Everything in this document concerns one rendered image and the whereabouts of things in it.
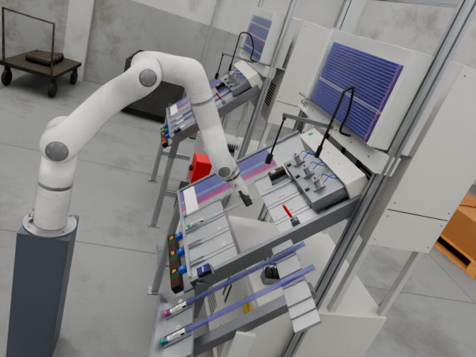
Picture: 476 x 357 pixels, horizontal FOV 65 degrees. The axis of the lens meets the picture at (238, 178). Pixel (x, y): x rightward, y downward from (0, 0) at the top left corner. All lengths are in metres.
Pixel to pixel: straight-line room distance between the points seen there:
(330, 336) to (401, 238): 0.57
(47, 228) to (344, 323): 1.31
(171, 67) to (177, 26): 4.73
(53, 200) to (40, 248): 0.20
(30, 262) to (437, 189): 1.58
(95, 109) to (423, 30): 6.43
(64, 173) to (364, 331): 1.47
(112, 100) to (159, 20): 4.78
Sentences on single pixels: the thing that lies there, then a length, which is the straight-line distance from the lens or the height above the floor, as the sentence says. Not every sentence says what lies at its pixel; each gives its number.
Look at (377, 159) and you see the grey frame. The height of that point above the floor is 1.36.
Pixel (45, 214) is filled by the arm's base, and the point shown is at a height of 0.78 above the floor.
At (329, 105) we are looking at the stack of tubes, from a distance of 1.65.
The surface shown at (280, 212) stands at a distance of 1.53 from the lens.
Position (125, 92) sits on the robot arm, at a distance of 1.34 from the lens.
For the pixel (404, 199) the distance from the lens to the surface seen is 1.56.
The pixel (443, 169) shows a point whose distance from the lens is 1.59.
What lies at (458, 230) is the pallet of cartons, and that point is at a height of 0.31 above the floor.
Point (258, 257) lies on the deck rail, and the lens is 1.44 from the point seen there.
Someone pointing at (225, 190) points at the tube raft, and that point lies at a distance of 1.80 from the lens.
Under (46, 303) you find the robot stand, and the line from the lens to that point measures 1.80.
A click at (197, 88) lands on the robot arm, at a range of 1.38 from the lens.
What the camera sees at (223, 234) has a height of 0.83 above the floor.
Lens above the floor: 1.66
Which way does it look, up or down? 23 degrees down
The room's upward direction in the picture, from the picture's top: 19 degrees clockwise
